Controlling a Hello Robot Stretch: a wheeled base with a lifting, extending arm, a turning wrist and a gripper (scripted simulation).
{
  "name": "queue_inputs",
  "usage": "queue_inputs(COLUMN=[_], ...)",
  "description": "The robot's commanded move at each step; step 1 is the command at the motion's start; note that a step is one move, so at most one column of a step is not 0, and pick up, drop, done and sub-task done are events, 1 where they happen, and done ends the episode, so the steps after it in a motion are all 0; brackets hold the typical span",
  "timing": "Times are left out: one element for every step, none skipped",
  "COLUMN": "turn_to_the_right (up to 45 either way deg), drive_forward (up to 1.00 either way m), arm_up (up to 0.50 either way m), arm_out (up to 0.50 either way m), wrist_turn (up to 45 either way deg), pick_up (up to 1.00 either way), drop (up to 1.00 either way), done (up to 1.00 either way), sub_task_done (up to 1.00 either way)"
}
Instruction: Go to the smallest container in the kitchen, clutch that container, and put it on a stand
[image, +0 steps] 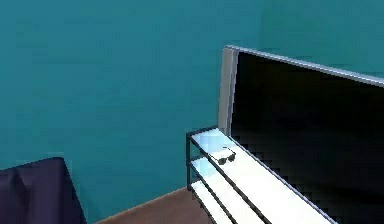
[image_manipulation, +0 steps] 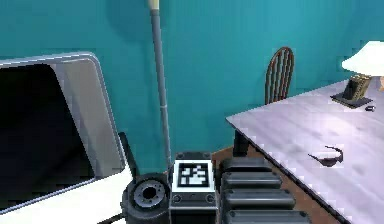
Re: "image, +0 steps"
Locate dark purple armchair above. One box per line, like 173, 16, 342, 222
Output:
0, 157, 88, 224

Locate black sunglasses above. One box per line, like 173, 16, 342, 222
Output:
209, 146, 237, 166

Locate grey framed television set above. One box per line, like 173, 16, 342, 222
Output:
217, 44, 384, 224

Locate black framed glass stand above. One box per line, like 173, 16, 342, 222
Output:
185, 125, 338, 224

